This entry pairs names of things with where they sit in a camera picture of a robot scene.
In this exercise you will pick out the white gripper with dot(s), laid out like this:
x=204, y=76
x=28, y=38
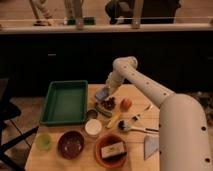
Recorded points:
x=111, y=87

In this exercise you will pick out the blue sponge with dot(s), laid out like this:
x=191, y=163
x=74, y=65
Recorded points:
x=102, y=94

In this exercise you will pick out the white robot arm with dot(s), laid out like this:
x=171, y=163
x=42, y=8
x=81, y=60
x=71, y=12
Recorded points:
x=183, y=133

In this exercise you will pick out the white block in orange bowl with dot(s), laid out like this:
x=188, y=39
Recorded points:
x=112, y=150

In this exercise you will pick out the purple bowl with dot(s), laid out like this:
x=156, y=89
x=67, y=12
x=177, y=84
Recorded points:
x=70, y=144

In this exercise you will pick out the orange bowl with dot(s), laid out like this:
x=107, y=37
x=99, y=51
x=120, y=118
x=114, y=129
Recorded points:
x=111, y=162

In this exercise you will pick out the dark red grapes toy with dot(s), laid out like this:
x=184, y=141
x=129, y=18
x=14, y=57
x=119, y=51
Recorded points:
x=109, y=104

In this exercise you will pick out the green cucumber toy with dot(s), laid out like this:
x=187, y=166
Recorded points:
x=103, y=112

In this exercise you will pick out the yellow banana toy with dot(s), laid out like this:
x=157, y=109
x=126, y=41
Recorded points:
x=113, y=120

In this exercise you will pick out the small dark tin can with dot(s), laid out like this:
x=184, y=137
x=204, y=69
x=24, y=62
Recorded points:
x=91, y=114

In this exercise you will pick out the small utensil with dark tip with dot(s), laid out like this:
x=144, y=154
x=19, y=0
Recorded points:
x=138, y=116

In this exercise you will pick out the white round container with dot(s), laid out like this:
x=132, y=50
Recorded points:
x=93, y=127

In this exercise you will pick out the green plastic tray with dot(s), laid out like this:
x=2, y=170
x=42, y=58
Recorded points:
x=65, y=103

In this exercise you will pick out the light blue folded cloth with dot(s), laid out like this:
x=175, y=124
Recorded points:
x=151, y=145

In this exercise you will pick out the small green cup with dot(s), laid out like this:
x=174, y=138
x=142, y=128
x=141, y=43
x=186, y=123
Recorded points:
x=43, y=142

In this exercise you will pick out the white handled dish brush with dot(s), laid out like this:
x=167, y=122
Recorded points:
x=123, y=126

